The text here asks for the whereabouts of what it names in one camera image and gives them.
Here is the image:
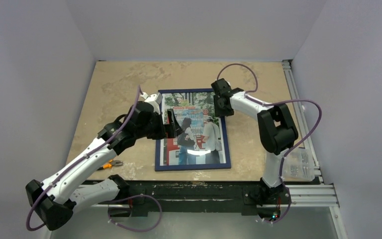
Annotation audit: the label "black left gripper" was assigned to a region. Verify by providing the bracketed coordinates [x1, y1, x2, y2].
[136, 109, 183, 140]

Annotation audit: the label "colourful printed photo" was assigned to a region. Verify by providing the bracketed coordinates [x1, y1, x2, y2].
[163, 92, 227, 166]

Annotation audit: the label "blue wooden picture frame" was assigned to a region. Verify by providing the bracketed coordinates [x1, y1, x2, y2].
[154, 88, 232, 172]

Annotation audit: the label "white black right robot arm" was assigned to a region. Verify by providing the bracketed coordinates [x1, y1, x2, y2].
[211, 79, 299, 203]

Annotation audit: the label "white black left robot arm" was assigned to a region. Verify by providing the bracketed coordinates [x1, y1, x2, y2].
[25, 101, 183, 231]

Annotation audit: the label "clear plastic parts box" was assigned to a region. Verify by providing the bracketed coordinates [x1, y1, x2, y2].
[283, 147, 315, 182]

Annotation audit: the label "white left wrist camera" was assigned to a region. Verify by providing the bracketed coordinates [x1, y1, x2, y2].
[140, 92, 163, 114]

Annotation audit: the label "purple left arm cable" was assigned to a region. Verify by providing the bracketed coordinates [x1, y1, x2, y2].
[25, 85, 143, 232]

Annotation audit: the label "orange handled pliers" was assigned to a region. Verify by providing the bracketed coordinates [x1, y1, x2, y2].
[97, 159, 123, 171]

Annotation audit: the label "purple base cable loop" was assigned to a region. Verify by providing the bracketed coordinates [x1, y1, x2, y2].
[107, 194, 163, 233]

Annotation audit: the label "aluminium front rail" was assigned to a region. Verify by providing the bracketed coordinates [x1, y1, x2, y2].
[97, 182, 337, 212]

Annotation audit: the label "aluminium side rail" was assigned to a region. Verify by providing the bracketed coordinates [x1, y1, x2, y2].
[282, 60, 348, 239]

